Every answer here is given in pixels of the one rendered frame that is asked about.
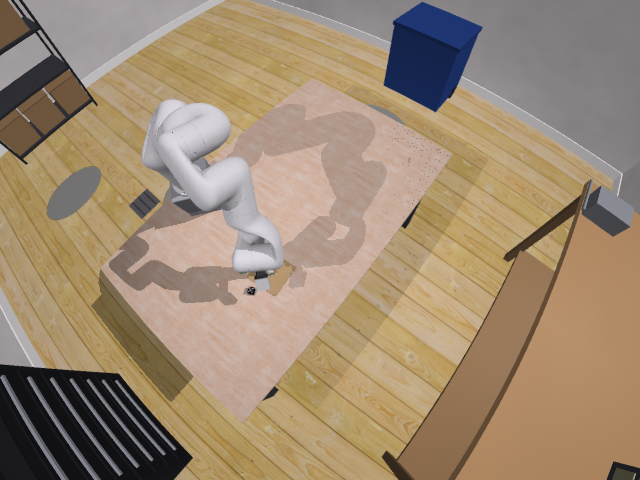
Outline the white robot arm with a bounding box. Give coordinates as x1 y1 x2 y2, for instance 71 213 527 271
141 99 284 291

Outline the tan flat mat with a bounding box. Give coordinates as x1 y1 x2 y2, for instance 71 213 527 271
247 260 296 297

